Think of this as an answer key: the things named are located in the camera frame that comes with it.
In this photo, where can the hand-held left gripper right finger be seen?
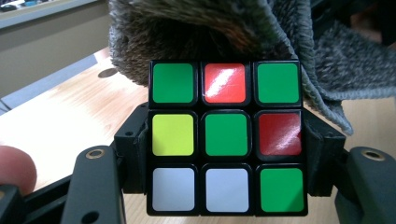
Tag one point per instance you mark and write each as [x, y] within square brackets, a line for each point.
[322, 158]

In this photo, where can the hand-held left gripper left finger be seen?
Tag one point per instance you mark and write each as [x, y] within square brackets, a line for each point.
[132, 149]

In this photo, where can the multicoloured puzzle cube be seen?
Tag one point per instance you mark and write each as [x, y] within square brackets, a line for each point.
[227, 137]

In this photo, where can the gray fluffy cloth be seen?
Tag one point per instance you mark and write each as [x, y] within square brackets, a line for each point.
[202, 28]

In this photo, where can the dark round table grommet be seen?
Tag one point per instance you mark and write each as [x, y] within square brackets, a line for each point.
[107, 72]

